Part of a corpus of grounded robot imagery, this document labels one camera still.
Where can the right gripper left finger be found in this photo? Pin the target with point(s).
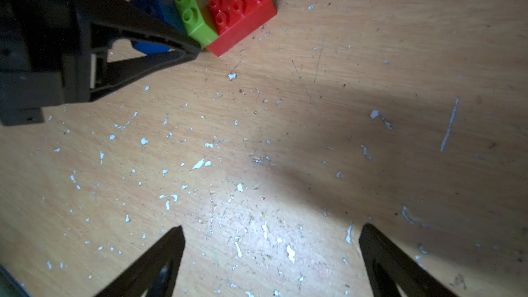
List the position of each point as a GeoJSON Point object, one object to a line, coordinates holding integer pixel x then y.
{"type": "Point", "coordinates": [155, 272]}

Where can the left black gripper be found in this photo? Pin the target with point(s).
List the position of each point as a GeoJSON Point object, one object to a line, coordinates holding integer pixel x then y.
{"type": "Point", "coordinates": [41, 41]}

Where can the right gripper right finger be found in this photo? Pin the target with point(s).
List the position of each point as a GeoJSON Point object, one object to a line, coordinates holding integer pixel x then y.
{"type": "Point", "coordinates": [390, 271]}

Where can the dark blue square lego brick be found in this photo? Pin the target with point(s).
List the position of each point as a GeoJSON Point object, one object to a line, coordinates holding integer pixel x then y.
{"type": "Point", "coordinates": [164, 10]}

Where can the lime green square lego brick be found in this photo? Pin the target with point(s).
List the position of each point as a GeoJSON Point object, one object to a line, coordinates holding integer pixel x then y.
{"type": "Point", "coordinates": [197, 22]}

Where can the long red lego brick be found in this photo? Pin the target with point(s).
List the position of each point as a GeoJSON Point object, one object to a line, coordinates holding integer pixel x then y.
{"type": "Point", "coordinates": [236, 19]}

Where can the aluminium front rail frame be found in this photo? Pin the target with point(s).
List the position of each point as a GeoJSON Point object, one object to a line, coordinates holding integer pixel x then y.
{"type": "Point", "coordinates": [9, 286]}

